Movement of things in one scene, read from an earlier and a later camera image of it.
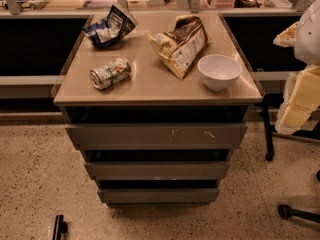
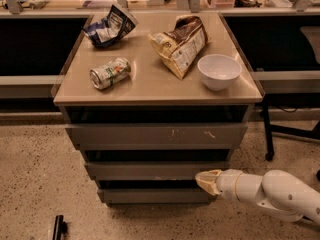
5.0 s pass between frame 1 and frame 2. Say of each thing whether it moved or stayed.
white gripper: moved
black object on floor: stayed
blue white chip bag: stayed
